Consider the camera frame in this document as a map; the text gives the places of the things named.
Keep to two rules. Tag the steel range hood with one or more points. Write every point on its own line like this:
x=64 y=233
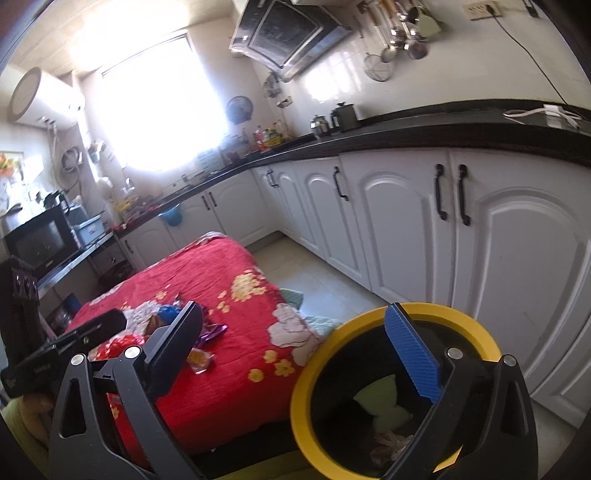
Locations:
x=286 y=32

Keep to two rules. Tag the blue plastic container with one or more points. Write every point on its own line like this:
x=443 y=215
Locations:
x=73 y=304

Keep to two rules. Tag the fruit wall picture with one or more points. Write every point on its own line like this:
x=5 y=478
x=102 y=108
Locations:
x=10 y=167

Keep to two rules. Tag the white kitchen cabinets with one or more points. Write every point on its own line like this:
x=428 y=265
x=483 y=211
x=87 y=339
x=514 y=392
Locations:
x=401 y=221

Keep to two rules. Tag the blue rubber glove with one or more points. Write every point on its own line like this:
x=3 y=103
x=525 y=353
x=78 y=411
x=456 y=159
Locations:
x=168 y=311

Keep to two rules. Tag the grey plastic storage box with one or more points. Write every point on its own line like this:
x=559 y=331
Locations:
x=87 y=228

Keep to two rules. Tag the black microwave oven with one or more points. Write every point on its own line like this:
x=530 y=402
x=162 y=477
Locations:
x=41 y=240

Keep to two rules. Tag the white water heater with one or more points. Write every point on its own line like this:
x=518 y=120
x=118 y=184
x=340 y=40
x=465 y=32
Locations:
x=46 y=94

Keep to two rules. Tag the wall power outlet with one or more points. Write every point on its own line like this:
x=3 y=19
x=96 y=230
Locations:
x=480 y=10

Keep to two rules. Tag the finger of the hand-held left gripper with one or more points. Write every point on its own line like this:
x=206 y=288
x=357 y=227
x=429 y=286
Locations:
x=32 y=371
x=99 y=323

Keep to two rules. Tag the black cooking pot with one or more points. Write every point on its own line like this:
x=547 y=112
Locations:
x=345 y=117

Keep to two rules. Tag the purple snack bag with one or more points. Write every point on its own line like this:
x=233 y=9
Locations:
x=210 y=333

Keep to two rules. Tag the group of condiment bottles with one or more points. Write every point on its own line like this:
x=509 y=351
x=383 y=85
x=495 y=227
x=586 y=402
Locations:
x=268 y=136

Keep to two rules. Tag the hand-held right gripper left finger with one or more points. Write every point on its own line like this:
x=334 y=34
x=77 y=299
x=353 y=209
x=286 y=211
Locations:
x=171 y=350

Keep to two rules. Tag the white ceramic jar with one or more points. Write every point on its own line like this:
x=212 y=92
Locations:
x=104 y=187

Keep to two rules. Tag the blue plastic bag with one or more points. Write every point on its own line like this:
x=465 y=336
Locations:
x=171 y=216

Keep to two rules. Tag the row of hanging kitchen utensils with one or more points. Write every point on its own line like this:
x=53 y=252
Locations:
x=397 y=37

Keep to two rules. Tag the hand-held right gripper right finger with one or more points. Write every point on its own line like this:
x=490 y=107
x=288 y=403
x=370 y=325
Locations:
x=413 y=355

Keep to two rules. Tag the crumpled tissue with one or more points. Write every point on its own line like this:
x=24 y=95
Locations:
x=390 y=445

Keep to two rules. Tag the red floral blanket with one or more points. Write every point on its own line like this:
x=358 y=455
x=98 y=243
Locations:
x=207 y=272

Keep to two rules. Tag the yellow rimmed bin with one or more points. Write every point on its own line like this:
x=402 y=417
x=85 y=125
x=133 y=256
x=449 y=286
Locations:
x=309 y=383

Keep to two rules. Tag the pale green wrapper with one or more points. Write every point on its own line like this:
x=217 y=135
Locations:
x=376 y=399

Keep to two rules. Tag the steel kettle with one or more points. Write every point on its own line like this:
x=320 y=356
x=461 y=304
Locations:
x=319 y=124

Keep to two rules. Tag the round blue wall plate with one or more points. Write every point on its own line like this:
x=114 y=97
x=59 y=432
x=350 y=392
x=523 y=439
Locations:
x=239 y=109

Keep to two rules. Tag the bright kitchen window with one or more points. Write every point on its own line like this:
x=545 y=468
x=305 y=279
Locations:
x=157 y=101

